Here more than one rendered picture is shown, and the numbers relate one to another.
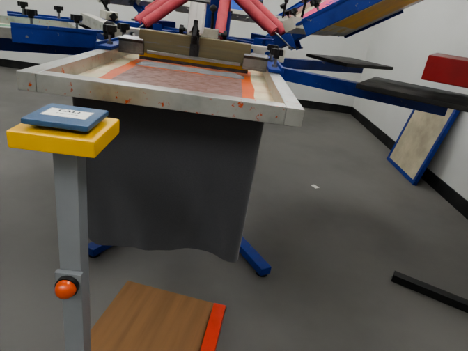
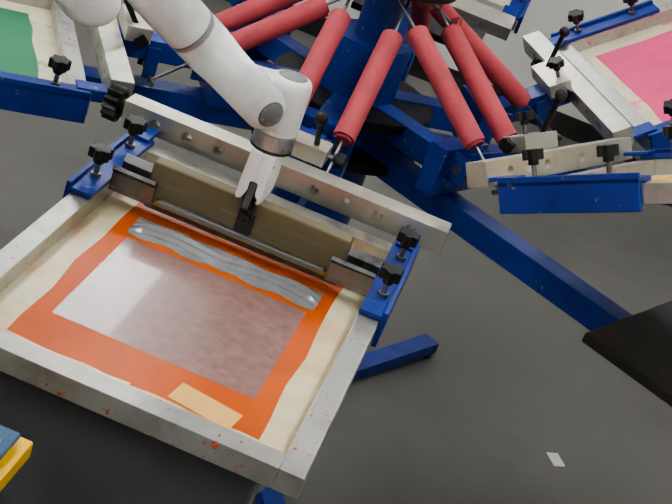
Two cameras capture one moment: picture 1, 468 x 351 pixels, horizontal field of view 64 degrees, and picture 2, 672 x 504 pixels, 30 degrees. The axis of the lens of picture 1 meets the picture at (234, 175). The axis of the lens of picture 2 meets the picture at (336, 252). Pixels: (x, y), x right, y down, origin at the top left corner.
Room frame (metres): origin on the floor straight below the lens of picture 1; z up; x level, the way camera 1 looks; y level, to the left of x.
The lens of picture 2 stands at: (-0.61, -0.25, 2.05)
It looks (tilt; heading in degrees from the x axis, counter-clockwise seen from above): 27 degrees down; 8
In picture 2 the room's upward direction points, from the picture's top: 20 degrees clockwise
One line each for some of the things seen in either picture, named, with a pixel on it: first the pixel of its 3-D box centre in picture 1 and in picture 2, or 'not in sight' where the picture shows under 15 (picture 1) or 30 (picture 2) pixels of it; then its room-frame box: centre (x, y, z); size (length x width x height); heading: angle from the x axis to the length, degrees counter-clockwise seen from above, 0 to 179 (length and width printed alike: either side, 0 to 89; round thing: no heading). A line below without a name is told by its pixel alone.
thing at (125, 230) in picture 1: (164, 182); (99, 491); (0.85, 0.17, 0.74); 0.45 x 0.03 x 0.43; 93
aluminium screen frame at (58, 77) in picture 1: (186, 71); (202, 287); (1.14, 0.19, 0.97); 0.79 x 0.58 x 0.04; 3
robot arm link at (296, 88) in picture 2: not in sight; (263, 98); (1.33, 0.23, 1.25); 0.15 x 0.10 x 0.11; 137
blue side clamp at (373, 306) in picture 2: (271, 71); (386, 289); (1.40, -0.08, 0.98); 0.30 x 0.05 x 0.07; 3
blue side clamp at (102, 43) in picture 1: (116, 49); (109, 173); (1.37, 0.48, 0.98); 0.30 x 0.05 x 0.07; 3
